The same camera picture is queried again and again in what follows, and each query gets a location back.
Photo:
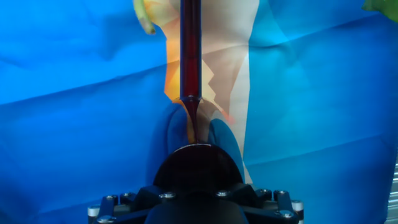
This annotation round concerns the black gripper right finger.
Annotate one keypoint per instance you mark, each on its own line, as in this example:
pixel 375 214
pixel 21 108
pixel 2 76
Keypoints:
pixel 280 205

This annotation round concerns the dark red translucent watering can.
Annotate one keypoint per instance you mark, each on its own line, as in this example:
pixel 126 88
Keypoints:
pixel 190 46

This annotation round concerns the blue landscape print cloth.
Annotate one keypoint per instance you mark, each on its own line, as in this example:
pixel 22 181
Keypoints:
pixel 62 124

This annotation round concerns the thin green plant stem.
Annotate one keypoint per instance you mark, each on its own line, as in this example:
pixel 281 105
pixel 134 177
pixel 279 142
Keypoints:
pixel 144 18

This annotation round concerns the small green leaf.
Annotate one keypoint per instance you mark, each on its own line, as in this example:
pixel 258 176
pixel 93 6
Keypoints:
pixel 385 7

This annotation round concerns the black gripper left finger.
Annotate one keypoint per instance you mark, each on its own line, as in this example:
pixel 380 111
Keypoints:
pixel 107 207

